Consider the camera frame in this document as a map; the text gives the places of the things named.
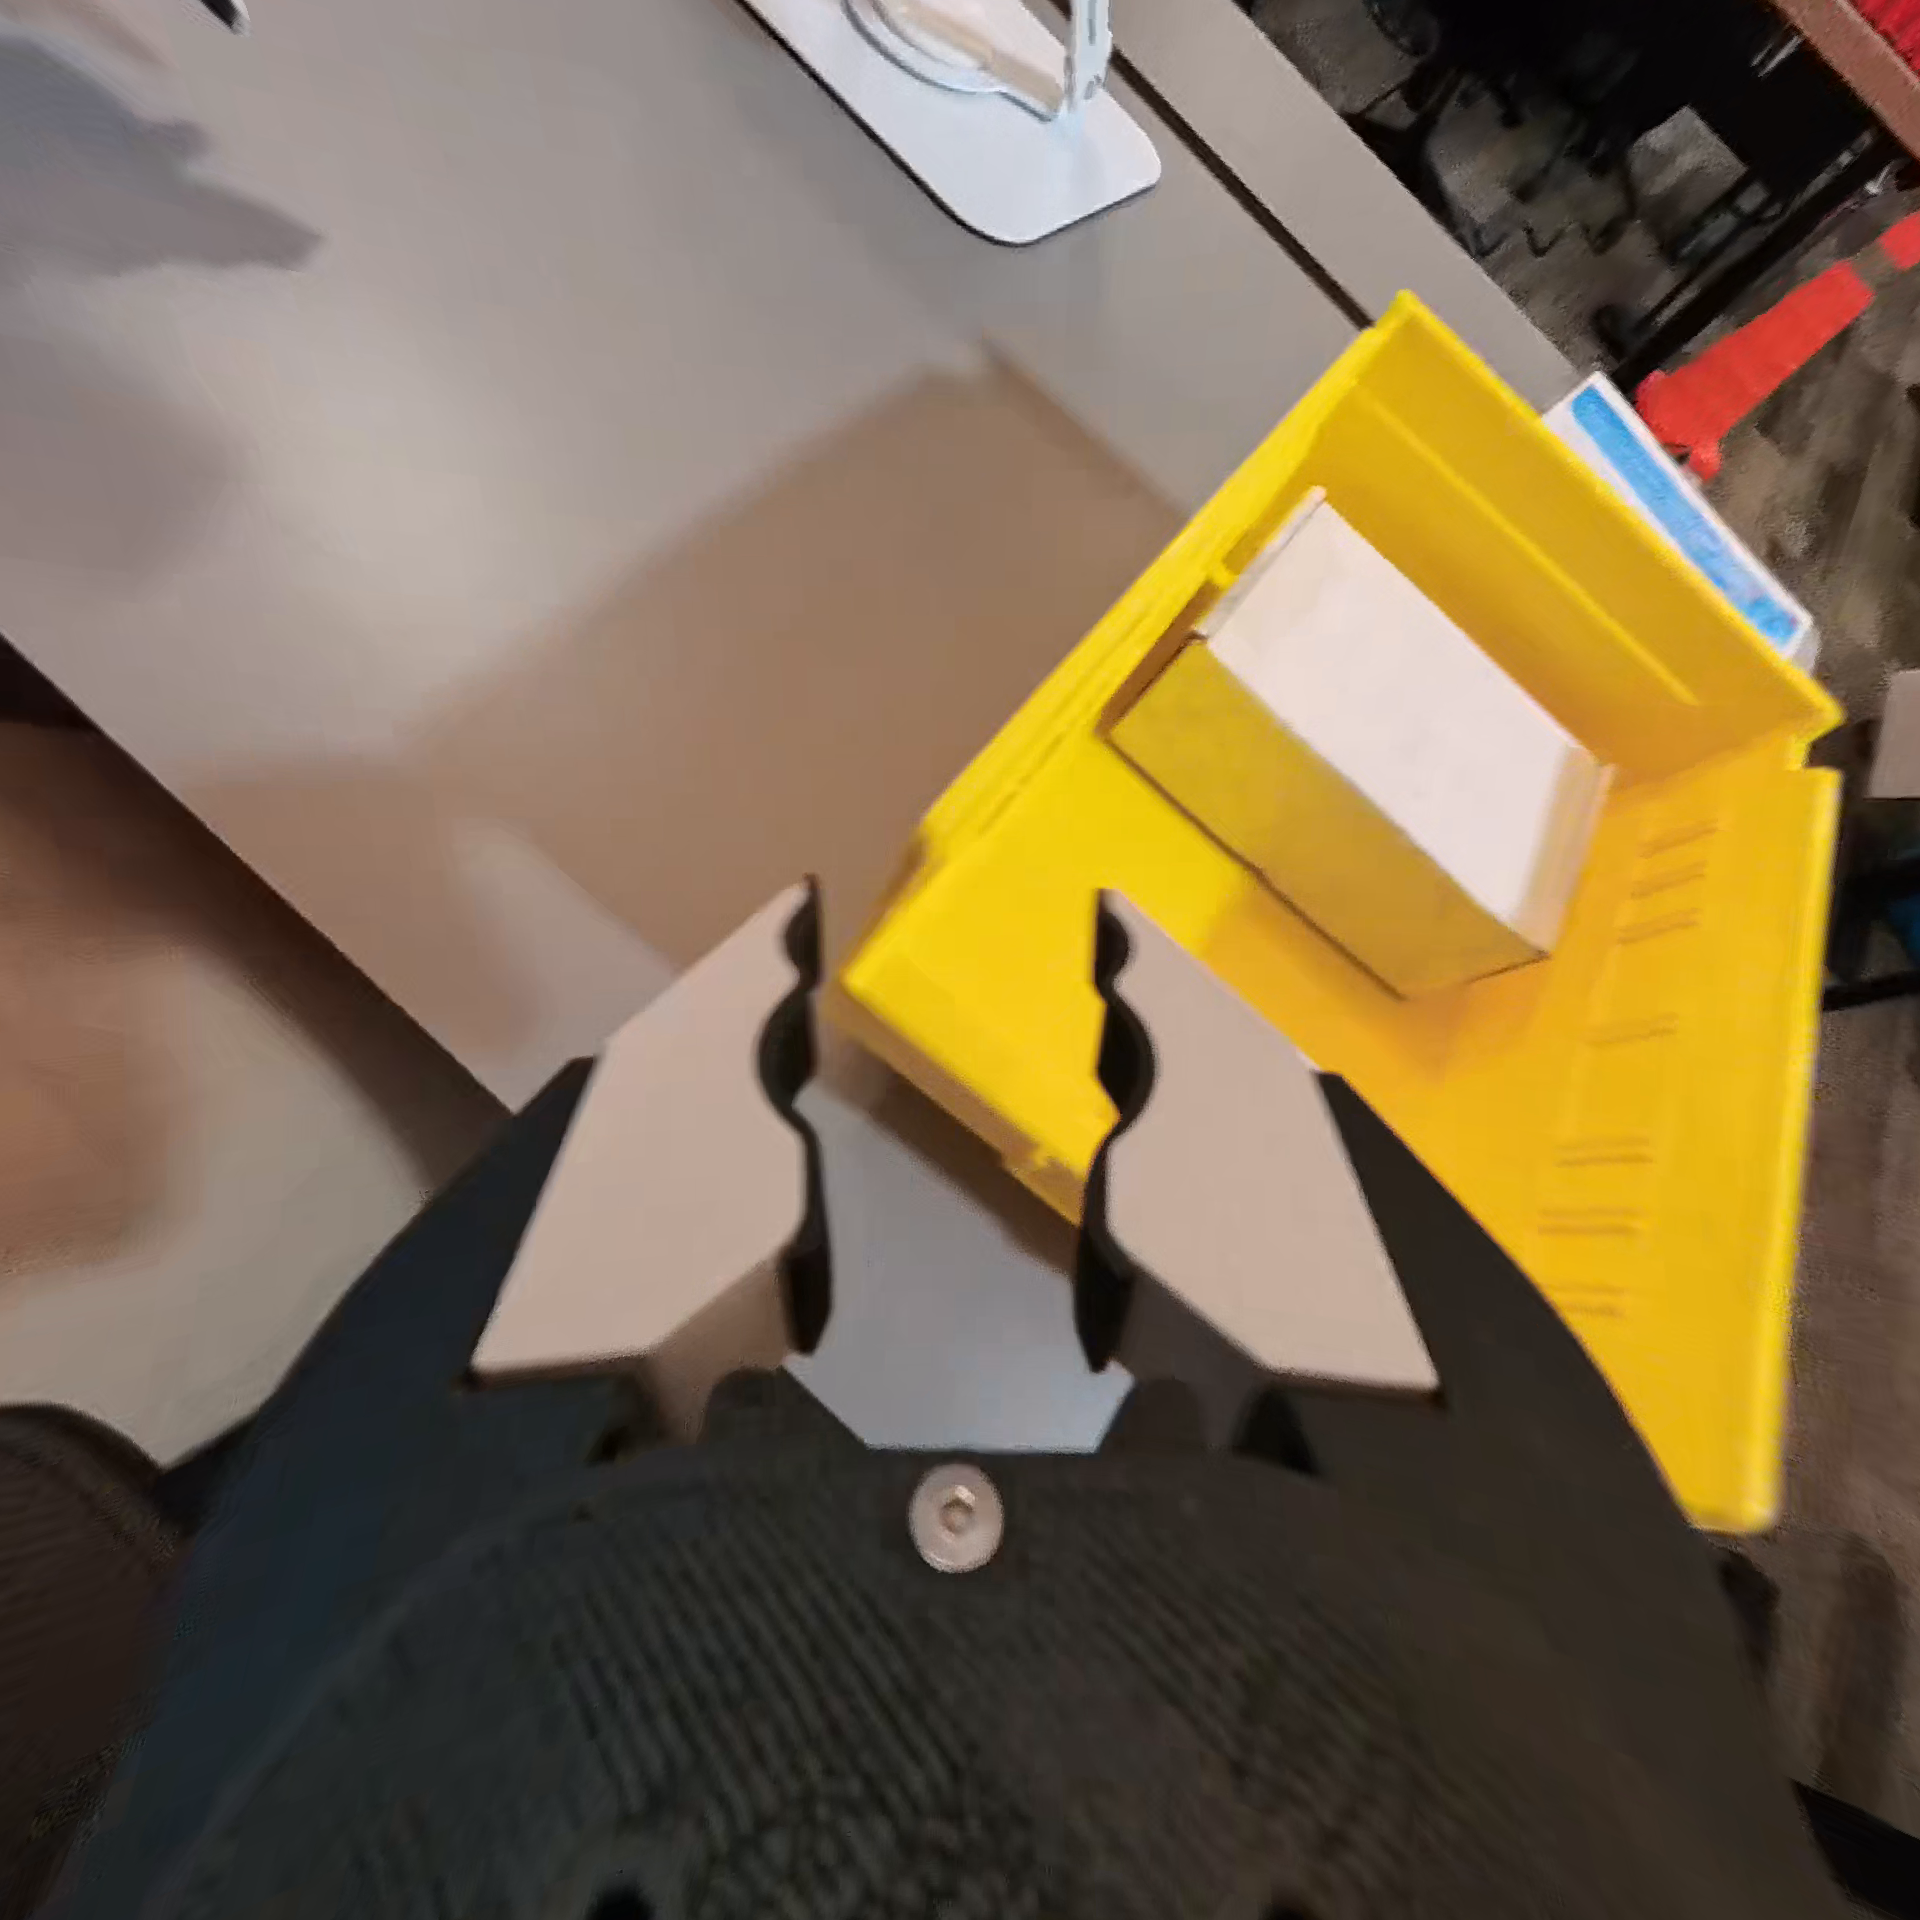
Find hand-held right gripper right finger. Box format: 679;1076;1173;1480
1076;889;1442;1398

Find person's black sweater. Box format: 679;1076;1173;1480
0;1401;190;1920

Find grey desk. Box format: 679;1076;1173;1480
0;0;1578;1450

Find person's legs in tan trousers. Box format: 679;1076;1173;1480
0;721;511;1466

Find blue and white paper sheet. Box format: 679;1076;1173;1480
1544;374;1820;670

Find white document stand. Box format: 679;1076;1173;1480
735;0;1163;247

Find white cardboard mailer box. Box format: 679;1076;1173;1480
1107;488;1613;999

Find orange traffic cone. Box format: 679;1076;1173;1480
1631;210;1920;483

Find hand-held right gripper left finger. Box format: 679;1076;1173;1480
469;881;835;1403

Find yellow plastic bin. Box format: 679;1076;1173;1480
831;288;1847;1536

